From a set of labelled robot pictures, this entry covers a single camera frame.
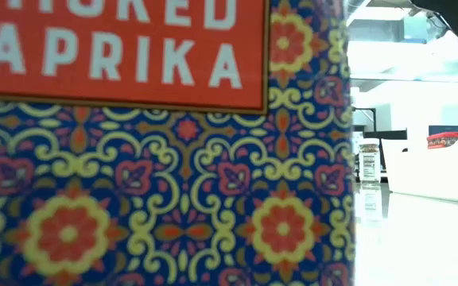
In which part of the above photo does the smoked paprika tin red lid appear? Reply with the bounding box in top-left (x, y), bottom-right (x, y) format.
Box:
top-left (426, 131), bottom-right (458, 150)
top-left (0, 0), bottom-right (356, 286)

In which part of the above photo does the bagel seasoning glass jar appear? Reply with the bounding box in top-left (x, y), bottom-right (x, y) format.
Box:
top-left (358, 137), bottom-right (382, 184)

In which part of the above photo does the black monitor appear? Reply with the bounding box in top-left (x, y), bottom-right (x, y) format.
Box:
top-left (363, 129), bottom-right (409, 141)

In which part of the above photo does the white plastic bin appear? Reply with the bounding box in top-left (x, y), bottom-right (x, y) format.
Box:
top-left (380, 118), bottom-right (458, 207)

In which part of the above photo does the dark blue box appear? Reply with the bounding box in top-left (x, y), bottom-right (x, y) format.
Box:
top-left (429, 125), bottom-right (458, 136)

